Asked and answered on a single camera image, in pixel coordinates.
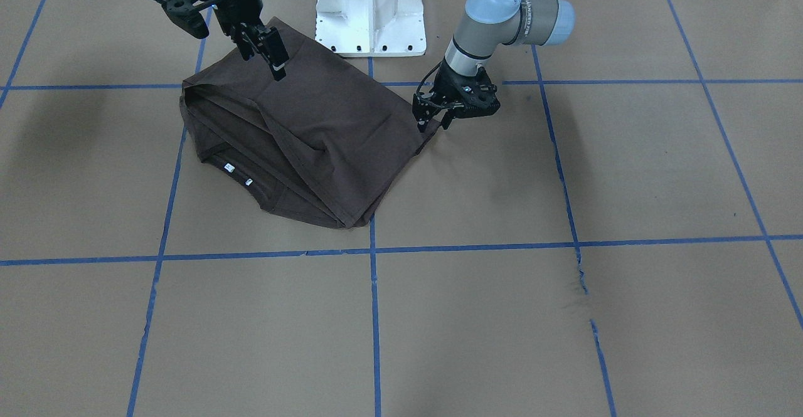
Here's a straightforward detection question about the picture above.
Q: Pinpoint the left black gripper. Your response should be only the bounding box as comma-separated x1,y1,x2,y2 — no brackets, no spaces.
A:
412,60,500,132

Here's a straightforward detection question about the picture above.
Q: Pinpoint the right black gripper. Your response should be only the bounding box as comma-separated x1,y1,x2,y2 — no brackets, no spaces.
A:
162,0,289,81

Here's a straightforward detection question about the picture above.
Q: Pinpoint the dark brown t-shirt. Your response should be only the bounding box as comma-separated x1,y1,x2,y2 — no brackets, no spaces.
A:
179,18,439,229

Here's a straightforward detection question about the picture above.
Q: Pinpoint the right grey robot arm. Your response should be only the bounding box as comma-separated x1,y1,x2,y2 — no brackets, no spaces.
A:
161,0,289,81

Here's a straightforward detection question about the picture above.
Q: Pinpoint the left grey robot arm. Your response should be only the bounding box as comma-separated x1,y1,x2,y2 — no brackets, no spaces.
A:
411,0,577,132

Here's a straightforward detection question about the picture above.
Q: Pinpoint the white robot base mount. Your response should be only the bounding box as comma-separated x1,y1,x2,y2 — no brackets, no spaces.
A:
314,0,427,57

